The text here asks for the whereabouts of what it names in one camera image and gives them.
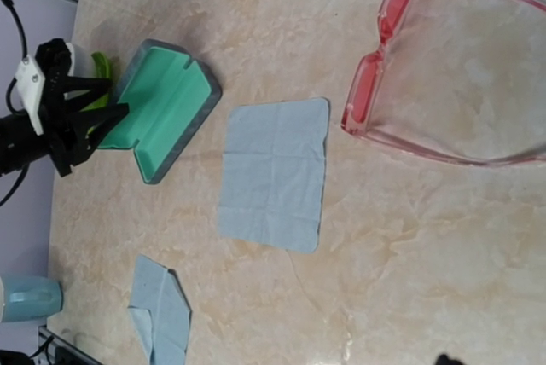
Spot grey-blue glasses case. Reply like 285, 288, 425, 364
99, 38, 222, 185

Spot light blue mug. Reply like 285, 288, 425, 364
1, 275, 63, 322

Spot red lens pink sunglasses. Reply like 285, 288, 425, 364
341, 0, 545, 167

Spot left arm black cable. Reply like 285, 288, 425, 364
0, 0, 31, 63

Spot folded light blue cloth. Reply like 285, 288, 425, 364
128, 255, 191, 364

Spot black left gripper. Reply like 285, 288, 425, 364
35, 40, 130, 177

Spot white bowl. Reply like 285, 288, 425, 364
66, 43, 96, 78

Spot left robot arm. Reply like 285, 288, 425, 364
1, 38, 130, 177

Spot square light blue cloth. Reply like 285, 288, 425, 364
218, 97, 330, 253

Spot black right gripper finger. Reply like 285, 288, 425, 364
434, 354, 465, 365

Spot front aluminium rail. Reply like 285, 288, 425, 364
0, 324, 103, 365

